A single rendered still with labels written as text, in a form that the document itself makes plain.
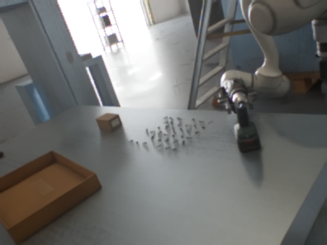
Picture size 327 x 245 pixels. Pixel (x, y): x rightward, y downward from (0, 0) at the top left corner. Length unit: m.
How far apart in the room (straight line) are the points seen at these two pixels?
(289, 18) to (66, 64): 1.99
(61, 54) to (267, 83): 1.59
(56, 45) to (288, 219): 2.05
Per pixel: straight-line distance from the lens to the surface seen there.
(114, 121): 1.63
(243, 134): 1.09
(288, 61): 3.28
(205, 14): 2.51
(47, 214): 1.12
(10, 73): 10.60
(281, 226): 0.83
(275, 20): 0.73
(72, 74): 2.54
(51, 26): 2.51
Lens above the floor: 1.22
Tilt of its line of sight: 22 degrees down
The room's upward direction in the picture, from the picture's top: 17 degrees counter-clockwise
